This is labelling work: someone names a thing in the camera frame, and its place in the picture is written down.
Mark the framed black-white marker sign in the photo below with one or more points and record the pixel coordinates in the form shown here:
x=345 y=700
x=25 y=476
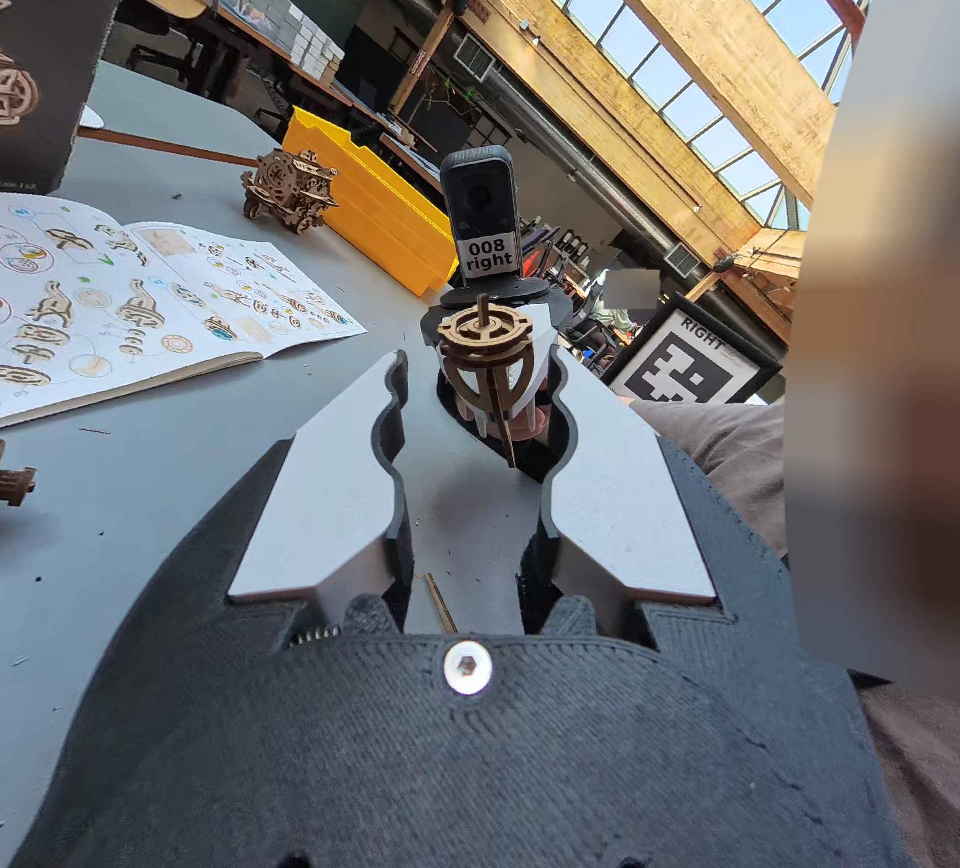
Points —
x=690 y=365

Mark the yellow plastic bin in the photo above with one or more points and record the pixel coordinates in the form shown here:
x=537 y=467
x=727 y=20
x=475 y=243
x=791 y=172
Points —
x=375 y=207

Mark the white wall air vent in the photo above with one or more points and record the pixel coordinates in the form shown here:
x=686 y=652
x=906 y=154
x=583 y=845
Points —
x=682 y=258
x=474 y=57

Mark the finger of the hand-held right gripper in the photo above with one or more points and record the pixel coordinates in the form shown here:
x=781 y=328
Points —
x=541 y=324
x=450 y=373

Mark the person's grey-brown shirt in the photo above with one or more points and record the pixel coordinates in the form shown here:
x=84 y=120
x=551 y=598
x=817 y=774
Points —
x=720 y=448

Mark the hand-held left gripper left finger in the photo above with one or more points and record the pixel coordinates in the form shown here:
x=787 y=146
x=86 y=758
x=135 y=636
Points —
x=330 y=500

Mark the stack of white boxes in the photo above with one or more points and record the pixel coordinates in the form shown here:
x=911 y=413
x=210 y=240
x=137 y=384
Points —
x=292 y=27

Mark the short wooden stick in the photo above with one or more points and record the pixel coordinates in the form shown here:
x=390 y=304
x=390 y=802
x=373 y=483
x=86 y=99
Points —
x=442 y=605

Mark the thin wooden axle stick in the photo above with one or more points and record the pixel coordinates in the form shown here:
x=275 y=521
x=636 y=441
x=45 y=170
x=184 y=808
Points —
x=504 y=433

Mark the small wooden gear assembly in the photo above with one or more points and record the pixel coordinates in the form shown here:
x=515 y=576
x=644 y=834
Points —
x=15 y=481
x=480 y=335

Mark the person's right hand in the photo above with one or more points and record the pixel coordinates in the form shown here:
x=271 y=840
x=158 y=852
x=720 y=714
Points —
x=472 y=421

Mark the illustrated instruction booklet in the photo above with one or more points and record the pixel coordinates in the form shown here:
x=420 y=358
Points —
x=150 y=313

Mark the black kit box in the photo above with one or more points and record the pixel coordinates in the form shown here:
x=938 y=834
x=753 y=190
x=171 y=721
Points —
x=67 y=20

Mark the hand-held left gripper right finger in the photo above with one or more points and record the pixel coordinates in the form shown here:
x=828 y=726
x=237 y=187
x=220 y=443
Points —
x=622 y=500

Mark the large assembled wooden model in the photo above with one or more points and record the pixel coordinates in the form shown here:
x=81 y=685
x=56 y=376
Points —
x=289 y=189

